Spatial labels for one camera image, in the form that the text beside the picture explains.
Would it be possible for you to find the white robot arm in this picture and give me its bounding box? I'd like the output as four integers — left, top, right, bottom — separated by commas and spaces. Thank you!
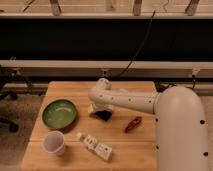
88, 78, 211, 171

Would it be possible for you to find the green ceramic bowl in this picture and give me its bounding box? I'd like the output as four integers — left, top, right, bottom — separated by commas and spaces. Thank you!
42, 99, 77, 129

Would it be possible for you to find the white ceramic cup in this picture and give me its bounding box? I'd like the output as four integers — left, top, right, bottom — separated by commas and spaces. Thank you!
42, 131, 66, 156

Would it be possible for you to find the small white labelled bottle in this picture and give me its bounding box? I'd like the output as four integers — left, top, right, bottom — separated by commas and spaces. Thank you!
77, 132, 112, 161

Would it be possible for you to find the red-brown chili pepper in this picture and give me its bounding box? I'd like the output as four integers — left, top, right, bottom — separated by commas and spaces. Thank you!
125, 116, 142, 133

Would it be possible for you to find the black office chair base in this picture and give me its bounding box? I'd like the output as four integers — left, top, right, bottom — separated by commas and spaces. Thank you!
0, 64, 35, 133

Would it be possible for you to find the black hanging cable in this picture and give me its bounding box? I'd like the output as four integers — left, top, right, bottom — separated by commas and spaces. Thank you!
118, 9, 157, 78

